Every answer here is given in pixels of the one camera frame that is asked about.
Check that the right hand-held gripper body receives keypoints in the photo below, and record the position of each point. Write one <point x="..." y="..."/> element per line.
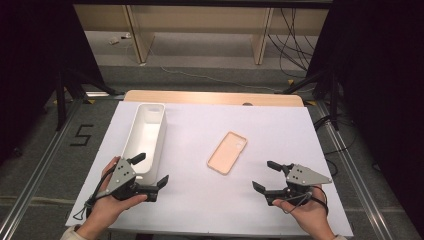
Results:
<point x="303" y="176"/>

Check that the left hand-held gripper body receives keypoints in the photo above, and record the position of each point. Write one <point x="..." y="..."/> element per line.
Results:
<point x="125" y="176"/>

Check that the white plastic storage box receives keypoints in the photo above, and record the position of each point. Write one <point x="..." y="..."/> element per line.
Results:
<point x="146" y="133"/>

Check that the beige phone case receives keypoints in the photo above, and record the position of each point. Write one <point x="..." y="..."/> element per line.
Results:
<point x="226" y="153"/>

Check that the person's left hand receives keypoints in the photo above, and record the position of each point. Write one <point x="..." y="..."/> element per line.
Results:
<point x="106" y="210"/>

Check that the person's right hand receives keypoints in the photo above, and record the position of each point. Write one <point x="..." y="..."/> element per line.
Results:
<point x="311" y="215"/>

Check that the black metal stand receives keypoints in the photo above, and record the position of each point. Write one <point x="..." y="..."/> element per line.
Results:
<point x="60" y="100"/>
<point x="333" y="100"/>

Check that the light wooden table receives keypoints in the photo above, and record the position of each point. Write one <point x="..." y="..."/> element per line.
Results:
<point x="200" y="97"/>

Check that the white power adapter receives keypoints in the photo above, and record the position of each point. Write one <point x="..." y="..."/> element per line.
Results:
<point x="113" y="40"/>

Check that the small white plug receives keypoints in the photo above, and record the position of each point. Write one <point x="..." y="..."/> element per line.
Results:
<point x="126" y="35"/>

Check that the black curtain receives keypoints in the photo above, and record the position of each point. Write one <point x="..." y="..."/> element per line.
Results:
<point x="33" y="50"/>
<point x="383" y="66"/>

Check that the light wooden bench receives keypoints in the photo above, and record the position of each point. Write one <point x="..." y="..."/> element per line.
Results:
<point x="200" y="18"/>

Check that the metal floor rail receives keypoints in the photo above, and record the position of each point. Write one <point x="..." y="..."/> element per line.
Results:
<point x="353" y="176"/>
<point x="36" y="176"/>

